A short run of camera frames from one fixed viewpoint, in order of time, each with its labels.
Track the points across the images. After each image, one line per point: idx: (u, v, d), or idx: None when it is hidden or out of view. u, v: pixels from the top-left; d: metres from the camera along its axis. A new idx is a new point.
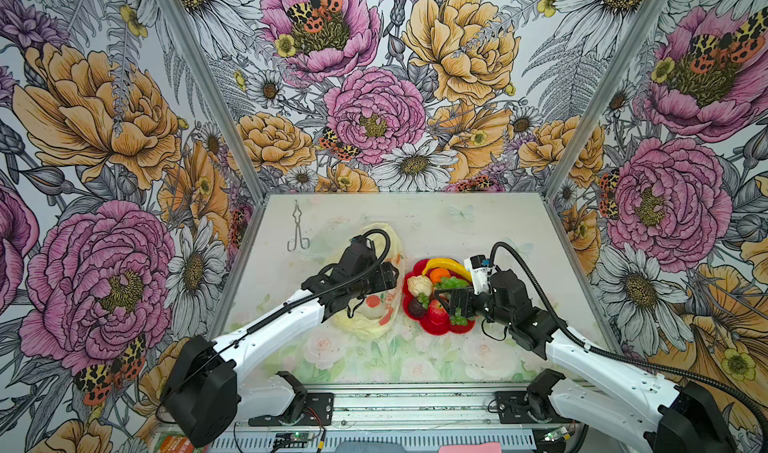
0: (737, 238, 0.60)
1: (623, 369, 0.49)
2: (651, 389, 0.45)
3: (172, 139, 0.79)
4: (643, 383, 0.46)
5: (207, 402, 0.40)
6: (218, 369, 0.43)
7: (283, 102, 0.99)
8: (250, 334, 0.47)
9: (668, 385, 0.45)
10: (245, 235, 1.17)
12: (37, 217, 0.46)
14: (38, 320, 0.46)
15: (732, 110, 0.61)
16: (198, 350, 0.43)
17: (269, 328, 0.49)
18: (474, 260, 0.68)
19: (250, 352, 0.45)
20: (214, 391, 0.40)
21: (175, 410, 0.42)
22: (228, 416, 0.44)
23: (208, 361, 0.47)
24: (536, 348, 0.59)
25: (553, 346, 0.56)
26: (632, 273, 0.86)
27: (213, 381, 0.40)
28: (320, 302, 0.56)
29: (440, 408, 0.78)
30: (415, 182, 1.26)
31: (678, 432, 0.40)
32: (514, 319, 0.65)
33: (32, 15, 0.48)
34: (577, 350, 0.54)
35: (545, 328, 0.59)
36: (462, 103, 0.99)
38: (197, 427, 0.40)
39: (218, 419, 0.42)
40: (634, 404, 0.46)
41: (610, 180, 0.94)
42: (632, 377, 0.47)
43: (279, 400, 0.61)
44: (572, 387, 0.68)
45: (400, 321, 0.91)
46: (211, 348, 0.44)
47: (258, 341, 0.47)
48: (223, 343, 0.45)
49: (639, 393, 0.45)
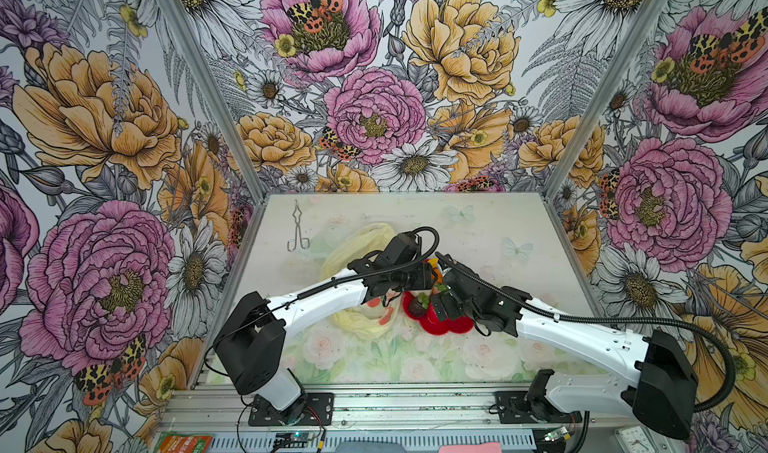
0: (737, 238, 0.60)
1: (593, 332, 0.48)
2: (623, 346, 0.45)
3: (172, 139, 0.79)
4: (615, 343, 0.46)
5: (258, 352, 0.43)
6: (270, 326, 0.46)
7: (283, 102, 0.99)
8: (300, 299, 0.50)
9: (636, 339, 0.45)
10: (245, 235, 1.17)
12: (37, 217, 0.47)
14: (38, 320, 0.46)
15: (732, 110, 0.61)
16: (253, 306, 0.46)
17: (316, 298, 0.51)
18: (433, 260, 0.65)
19: (298, 316, 0.47)
20: (266, 344, 0.42)
21: (224, 358, 0.46)
22: (270, 372, 0.47)
23: (259, 317, 0.50)
24: (507, 327, 0.57)
25: (524, 323, 0.54)
26: (632, 273, 0.86)
27: (266, 335, 0.43)
28: (362, 282, 0.57)
29: (440, 408, 0.78)
30: (415, 182, 1.26)
31: (658, 385, 0.40)
32: (474, 306, 0.63)
33: (32, 15, 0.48)
34: (548, 322, 0.52)
35: (509, 306, 0.56)
36: (462, 103, 0.99)
38: (243, 375, 0.43)
39: (262, 372, 0.45)
40: (612, 366, 0.46)
41: (610, 180, 0.94)
42: (604, 339, 0.47)
43: (288, 393, 0.62)
44: (560, 379, 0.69)
45: (400, 321, 0.91)
46: (264, 306, 0.47)
47: (306, 307, 0.49)
48: (276, 303, 0.48)
49: (614, 353, 0.45)
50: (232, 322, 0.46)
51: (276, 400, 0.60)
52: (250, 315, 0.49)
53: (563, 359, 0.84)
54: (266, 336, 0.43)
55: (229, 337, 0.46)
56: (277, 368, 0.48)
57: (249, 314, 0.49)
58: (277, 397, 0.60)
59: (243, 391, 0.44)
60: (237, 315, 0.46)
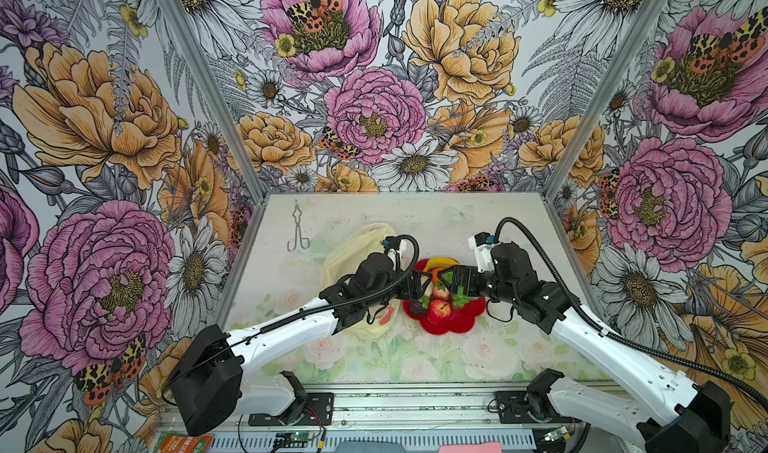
0: (737, 238, 0.60)
1: (640, 360, 0.45)
2: (668, 386, 0.42)
3: (172, 139, 0.79)
4: (660, 379, 0.43)
5: (210, 394, 0.41)
6: (227, 362, 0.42)
7: (283, 102, 0.99)
8: (262, 333, 0.48)
9: (686, 383, 0.42)
10: (245, 235, 1.17)
12: (37, 217, 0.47)
14: (38, 320, 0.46)
15: (732, 110, 0.61)
16: (212, 340, 0.44)
17: (280, 331, 0.49)
18: (478, 237, 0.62)
19: (259, 351, 0.45)
20: (219, 385, 0.40)
21: (178, 395, 0.43)
22: (227, 412, 0.45)
23: (218, 352, 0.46)
24: (542, 321, 0.54)
25: (564, 325, 0.51)
26: (632, 273, 0.86)
27: (220, 374, 0.41)
28: (333, 314, 0.55)
29: (440, 408, 0.78)
30: (415, 182, 1.26)
31: (693, 432, 0.38)
32: (518, 292, 0.60)
33: (32, 15, 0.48)
34: (592, 334, 0.49)
35: (554, 303, 0.53)
36: (462, 103, 0.99)
38: (194, 417, 0.41)
39: (216, 413, 0.43)
40: (647, 398, 0.44)
41: (610, 180, 0.94)
42: (648, 371, 0.44)
43: (280, 400, 0.61)
44: (569, 385, 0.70)
45: (400, 321, 0.91)
46: (225, 339, 0.45)
47: (269, 342, 0.47)
48: (236, 338, 0.45)
49: (655, 388, 0.42)
50: (189, 355, 0.44)
51: (269, 408, 0.60)
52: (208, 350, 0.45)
53: (563, 359, 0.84)
54: (219, 375, 0.41)
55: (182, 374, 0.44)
56: (235, 405, 0.45)
57: (207, 349, 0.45)
58: (270, 404, 0.59)
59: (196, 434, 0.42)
60: (193, 348, 0.44)
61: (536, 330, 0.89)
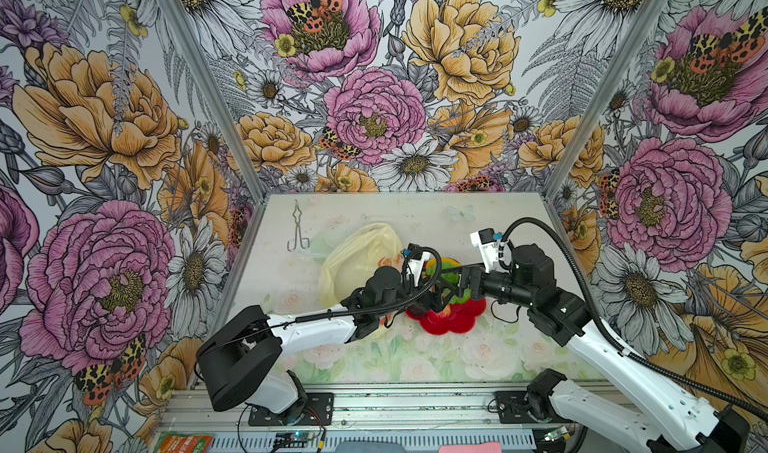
0: (737, 238, 0.60)
1: (660, 383, 0.44)
2: (690, 413, 0.41)
3: (172, 139, 0.79)
4: (682, 405, 0.42)
5: (248, 367, 0.43)
6: (266, 341, 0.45)
7: (283, 102, 0.99)
8: (297, 322, 0.51)
9: (706, 410, 0.41)
10: (245, 235, 1.17)
12: (36, 217, 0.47)
14: (38, 320, 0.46)
15: (732, 110, 0.61)
16: (251, 320, 0.46)
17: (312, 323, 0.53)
18: (482, 235, 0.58)
19: (294, 339, 0.48)
20: (258, 359, 0.43)
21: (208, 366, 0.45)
22: (250, 391, 0.46)
23: (253, 332, 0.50)
24: (558, 333, 0.52)
25: (583, 341, 0.49)
26: (632, 273, 0.86)
27: (261, 351, 0.43)
28: (353, 322, 0.59)
29: (440, 408, 0.78)
30: (415, 182, 1.26)
31: None
32: (535, 300, 0.57)
33: (32, 15, 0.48)
34: (611, 352, 0.47)
35: (572, 316, 0.51)
36: (462, 103, 0.99)
38: (225, 388, 0.43)
39: (243, 390, 0.44)
40: (665, 422, 0.43)
41: (610, 180, 0.94)
42: (669, 395, 0.43)
43: (284, 397, 0.61)
44: (572, 388, 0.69)
45: (400, 321, 0.91)
46: (261, 322, 0.48)
47: (302, 331, 0.50)
48: (275, 321, 0.49)
49: (677, 416, 0.41)
50: (226, 331, 0.47)
51: (273, 404, 0.60)
52: (245, 329, 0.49)
53: (563, 359, 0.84)
54: (259, 351, 0.43)
55: (219, 347, 0.46)
56: (257, 387, 0.46)
57: (245, 328, 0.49)
58: (274, 400, 0.59)
59: (218, 406, 0.42)
60: (233, 325, 0.47)
61: (537, 330, 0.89)
